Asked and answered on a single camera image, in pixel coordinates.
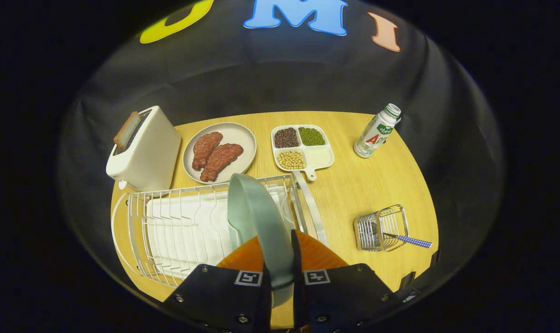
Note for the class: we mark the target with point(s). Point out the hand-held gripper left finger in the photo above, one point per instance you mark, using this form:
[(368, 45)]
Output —
[(224, 296)]

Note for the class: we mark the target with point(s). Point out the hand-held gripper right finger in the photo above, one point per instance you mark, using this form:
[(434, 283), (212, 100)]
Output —
[(297, 259)]

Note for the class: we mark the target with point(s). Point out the pale green plate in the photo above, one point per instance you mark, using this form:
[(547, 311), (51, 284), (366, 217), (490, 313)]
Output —
[(256, 217)]

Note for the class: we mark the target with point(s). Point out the beige plate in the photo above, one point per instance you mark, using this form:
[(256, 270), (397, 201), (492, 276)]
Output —
[(236, 134)]

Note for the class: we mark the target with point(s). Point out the white drip tray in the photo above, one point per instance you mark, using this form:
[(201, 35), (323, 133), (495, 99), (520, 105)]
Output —
[(192, 231)]

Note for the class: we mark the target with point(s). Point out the pile of yellow soybeans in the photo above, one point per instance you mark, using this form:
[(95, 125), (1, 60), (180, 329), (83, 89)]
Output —
[(291, 160)]

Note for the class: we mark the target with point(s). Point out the white divided tray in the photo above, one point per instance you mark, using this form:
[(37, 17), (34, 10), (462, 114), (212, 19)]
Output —
[(319, 157)]

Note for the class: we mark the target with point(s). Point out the pile of dark beans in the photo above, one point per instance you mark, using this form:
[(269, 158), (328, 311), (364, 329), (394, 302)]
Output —
[(286, 138)]

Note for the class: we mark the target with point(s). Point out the pile of green beans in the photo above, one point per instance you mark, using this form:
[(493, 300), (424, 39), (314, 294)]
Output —
[(311, 136)]

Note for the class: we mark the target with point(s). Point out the red meat piece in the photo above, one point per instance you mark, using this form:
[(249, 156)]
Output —
[(219, 159), (206, 148)]

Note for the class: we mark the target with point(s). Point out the white green drink bottle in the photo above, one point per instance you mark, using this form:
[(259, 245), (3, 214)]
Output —
[(374, 136)]

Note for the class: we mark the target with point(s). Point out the white toaster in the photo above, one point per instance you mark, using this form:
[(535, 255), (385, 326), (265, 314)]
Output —
[(150, 152)]

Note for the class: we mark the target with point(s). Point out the black backdrop cloth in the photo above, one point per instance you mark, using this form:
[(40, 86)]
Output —
[(307, 78)]

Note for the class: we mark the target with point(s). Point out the brown toast slice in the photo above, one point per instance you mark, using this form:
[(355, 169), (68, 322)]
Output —
[(126, 130)]

